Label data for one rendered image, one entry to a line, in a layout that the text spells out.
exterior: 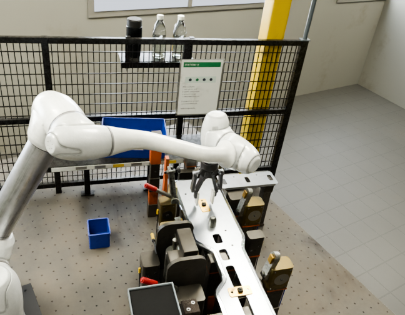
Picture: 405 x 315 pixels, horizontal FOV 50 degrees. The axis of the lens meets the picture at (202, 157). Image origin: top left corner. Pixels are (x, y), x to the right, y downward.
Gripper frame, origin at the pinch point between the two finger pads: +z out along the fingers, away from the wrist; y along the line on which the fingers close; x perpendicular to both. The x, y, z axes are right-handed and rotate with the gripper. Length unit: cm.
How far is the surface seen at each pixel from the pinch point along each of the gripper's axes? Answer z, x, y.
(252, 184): 4.4, 11.0, 27.8
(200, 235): 4.4, -17.4, -6.4
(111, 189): 35, 54, -34
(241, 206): 1.1, -6.8, 14.8
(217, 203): 4.4, 0.4, 6.8
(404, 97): 91, 256, 347
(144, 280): -11, -48, -35
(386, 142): 104, 179, 270
